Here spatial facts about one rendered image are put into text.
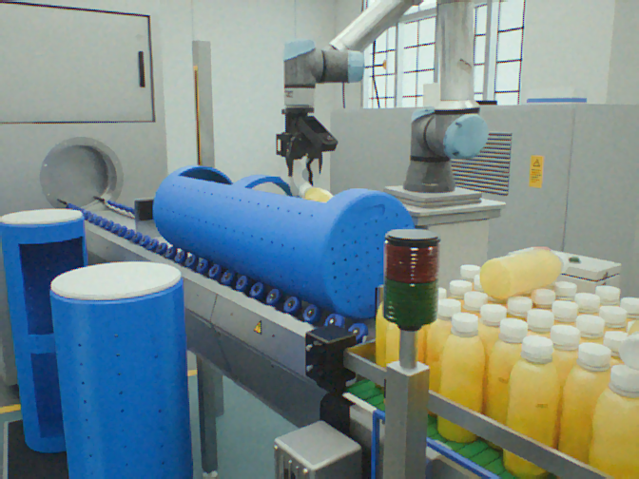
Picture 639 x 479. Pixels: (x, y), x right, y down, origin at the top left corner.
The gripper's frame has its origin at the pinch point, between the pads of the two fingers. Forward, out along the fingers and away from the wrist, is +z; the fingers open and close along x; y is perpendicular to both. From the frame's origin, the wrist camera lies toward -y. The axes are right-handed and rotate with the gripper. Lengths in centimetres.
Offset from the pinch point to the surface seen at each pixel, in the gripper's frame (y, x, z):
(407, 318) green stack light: -71, 38, 4
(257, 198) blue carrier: 7.2, 9.1, 1.6
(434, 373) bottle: -55, 14, 23
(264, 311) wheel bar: 2.0, 10.7, 28.7
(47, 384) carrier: 128, 37, 90
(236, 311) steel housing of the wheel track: 14.8, 11.5, 32.1
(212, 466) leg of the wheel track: 72, -8, 115
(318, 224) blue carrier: -19.7, 11.1, 3.9
